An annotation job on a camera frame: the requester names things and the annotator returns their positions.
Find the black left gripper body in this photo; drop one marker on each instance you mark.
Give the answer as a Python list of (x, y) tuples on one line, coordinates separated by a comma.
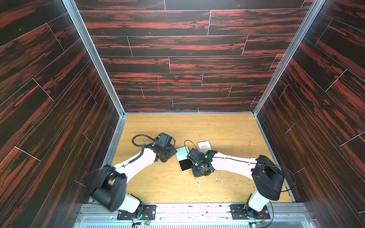
[(168, 152)]

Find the white jewelry box drawer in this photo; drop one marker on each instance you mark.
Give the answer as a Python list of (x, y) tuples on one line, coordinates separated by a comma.
[(185, 165)]

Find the white jewelry box sleeve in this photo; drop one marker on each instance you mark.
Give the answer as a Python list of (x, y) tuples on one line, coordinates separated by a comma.
[(182, 154)]

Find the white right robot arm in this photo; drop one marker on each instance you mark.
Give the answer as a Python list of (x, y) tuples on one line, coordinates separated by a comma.
[(267, 177)]

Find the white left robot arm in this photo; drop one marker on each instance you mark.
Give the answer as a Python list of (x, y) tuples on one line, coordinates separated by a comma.
[(109, 189)]

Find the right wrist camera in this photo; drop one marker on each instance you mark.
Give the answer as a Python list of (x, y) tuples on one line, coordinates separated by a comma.
[(196, 157)]

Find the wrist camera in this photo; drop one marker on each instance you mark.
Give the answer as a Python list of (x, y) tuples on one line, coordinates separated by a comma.
[(163, 140), (196, 157)]

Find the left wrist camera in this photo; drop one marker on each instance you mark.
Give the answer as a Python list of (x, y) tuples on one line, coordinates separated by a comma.
[(163, 140)]

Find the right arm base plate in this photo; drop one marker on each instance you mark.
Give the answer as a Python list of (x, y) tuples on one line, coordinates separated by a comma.
[(248, 212)]

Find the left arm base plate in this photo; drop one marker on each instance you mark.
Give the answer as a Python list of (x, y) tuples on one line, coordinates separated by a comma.
[(146, 212)]

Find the aluminium front rail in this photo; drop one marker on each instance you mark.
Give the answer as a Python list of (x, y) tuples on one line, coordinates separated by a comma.
[(197, 215)]

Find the aluminium frame rail left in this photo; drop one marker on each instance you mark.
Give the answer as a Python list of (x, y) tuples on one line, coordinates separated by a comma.
[(91, 49)]

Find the aluminium frame rail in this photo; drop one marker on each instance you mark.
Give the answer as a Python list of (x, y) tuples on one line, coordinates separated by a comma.
[(91, 49), (297, 39)]

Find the aluminium frame rail right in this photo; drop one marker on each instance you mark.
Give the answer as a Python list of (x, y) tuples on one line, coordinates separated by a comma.
[(297, 39)]

